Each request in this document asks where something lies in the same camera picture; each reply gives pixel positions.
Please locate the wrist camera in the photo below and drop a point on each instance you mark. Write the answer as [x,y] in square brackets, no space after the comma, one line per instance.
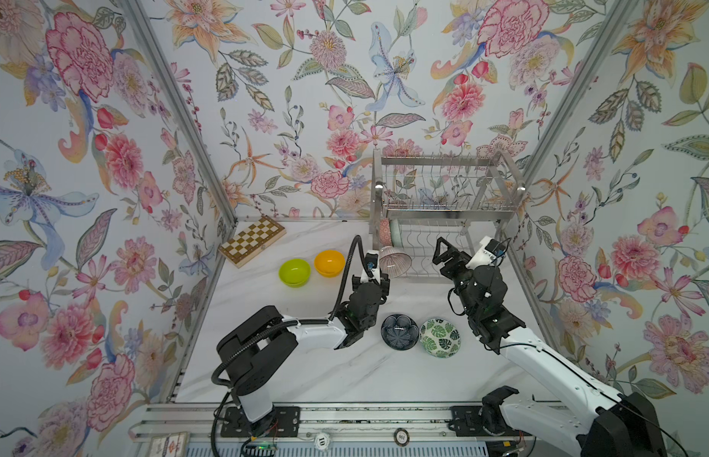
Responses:
[371,257]
[488,252]

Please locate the pink striped ceramic bowl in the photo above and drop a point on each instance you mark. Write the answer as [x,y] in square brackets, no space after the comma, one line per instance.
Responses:
[394,262]

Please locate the green leaf pattern bowl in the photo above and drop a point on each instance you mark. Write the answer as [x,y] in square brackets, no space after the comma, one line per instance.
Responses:
[440,338]

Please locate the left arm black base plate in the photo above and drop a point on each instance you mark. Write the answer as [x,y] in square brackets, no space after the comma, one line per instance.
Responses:
[281,422]

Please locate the two-tier steel dish rack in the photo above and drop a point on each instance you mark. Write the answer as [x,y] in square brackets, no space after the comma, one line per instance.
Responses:
[442,196]

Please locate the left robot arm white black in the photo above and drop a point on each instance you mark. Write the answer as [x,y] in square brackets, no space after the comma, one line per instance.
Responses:
[252,353]

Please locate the lime green plastic bowl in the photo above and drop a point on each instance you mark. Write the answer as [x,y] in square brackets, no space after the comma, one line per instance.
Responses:
[295,273]

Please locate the pale green ceramic bowl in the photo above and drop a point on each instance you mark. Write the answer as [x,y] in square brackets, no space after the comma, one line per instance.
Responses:
[396,233]

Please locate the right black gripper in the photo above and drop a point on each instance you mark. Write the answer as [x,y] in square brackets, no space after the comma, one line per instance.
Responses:
[454,263]

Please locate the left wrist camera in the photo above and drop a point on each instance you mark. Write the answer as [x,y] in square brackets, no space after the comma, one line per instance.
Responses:
[371,257]

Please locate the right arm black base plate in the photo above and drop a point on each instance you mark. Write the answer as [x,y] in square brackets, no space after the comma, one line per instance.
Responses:
[480,421]

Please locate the orange yellow plastic bowl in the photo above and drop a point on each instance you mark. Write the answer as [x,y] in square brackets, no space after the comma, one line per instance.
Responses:
[330,263]

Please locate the aluminium front rail frame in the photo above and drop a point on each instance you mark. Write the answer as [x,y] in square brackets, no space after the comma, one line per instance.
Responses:
[332,429]

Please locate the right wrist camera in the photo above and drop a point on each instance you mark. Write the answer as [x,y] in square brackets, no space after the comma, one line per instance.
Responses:
[488,252]

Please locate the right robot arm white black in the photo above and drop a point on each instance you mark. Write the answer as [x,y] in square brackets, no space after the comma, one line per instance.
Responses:
[596,419]

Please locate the wooden chess board box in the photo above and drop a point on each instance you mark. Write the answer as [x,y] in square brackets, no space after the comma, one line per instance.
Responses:
[247,244]

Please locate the dark blue floral bowl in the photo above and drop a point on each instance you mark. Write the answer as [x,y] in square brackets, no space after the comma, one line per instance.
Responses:
[399,332]

